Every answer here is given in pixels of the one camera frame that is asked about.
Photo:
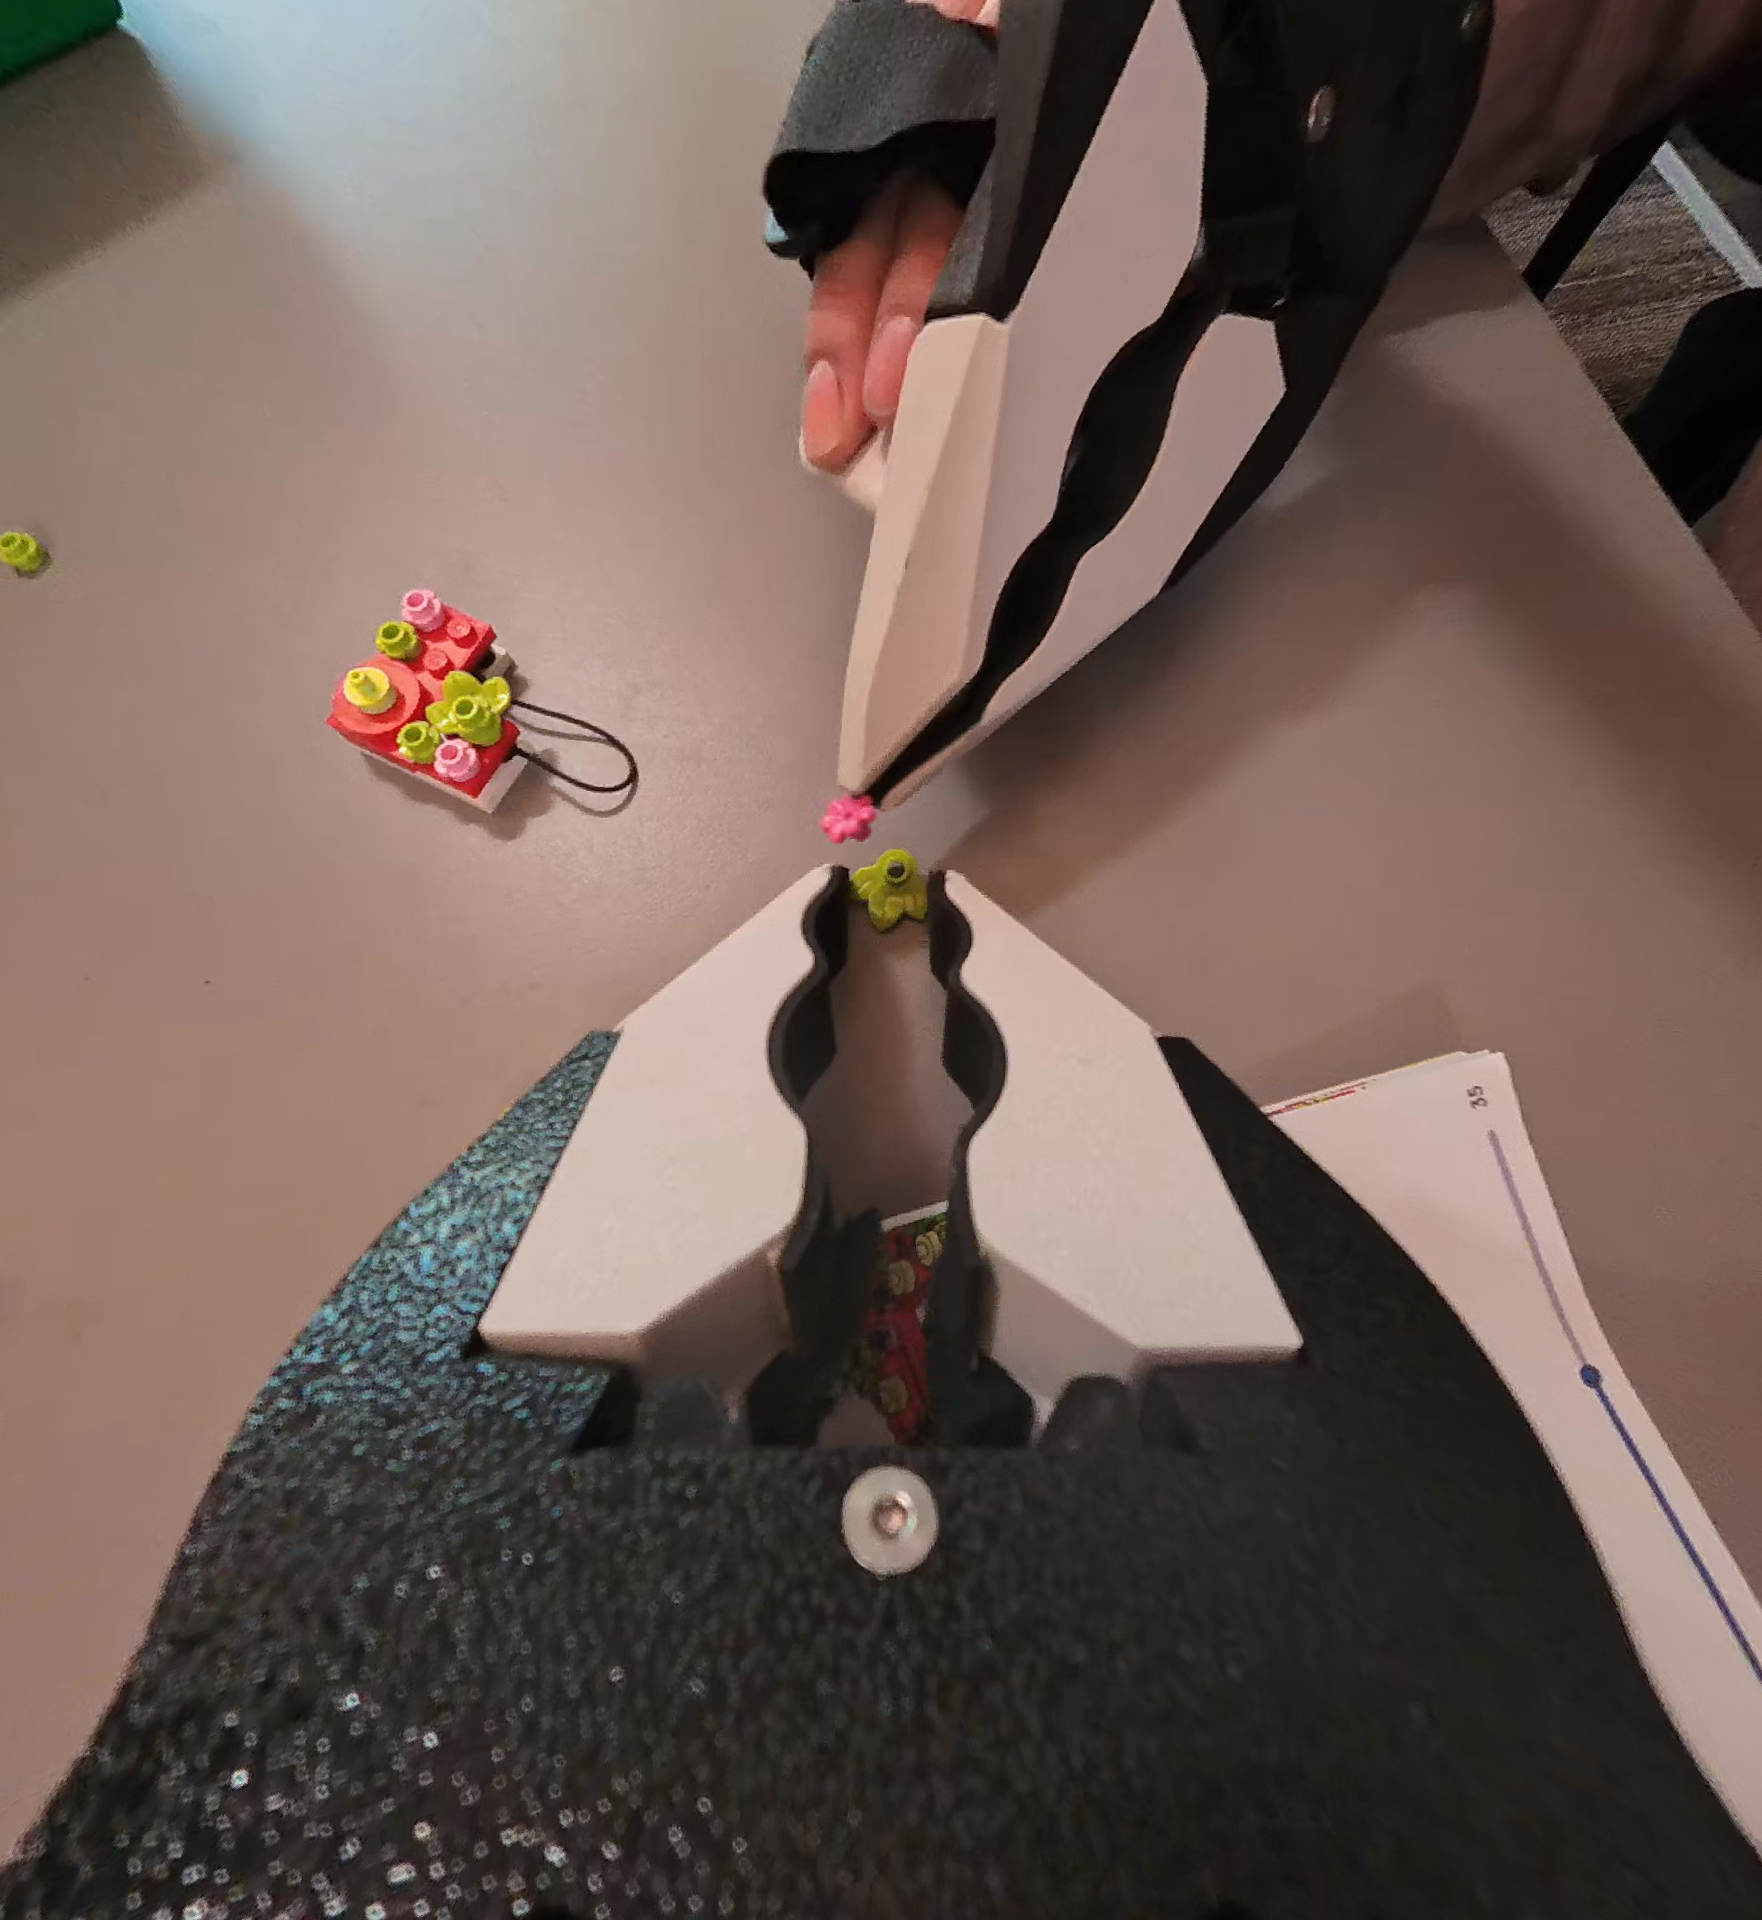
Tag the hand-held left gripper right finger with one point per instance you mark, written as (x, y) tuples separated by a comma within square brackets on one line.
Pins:
[(1122, 1185)]

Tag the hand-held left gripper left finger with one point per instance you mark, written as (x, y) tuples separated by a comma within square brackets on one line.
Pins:
[(656, 1169)]

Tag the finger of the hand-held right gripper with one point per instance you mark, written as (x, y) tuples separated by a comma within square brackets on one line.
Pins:
[(1165, 494), (955, 494)]

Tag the pink lego flower piece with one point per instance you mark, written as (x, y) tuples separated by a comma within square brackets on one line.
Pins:
[(846, 817)]

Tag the lime green lego leaf piece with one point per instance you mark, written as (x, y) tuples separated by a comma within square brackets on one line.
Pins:
[(890, 888)]

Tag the person's right forearm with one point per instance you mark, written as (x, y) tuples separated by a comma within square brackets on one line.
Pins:
[(1571, 74)]

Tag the lego instruction booklet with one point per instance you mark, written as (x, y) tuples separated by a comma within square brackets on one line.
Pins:
[(1422, 1200)]

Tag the small red lego assembly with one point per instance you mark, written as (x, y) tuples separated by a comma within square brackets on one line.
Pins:
[(371, 723)]

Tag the small lime lego flower piece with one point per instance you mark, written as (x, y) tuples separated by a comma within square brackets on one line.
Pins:
[(22, 552)]

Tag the person's right hand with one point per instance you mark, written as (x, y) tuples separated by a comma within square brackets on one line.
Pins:
[(865, 329)]

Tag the black chair leg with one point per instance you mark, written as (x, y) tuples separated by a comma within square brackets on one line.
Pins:
[(1593, 219)]

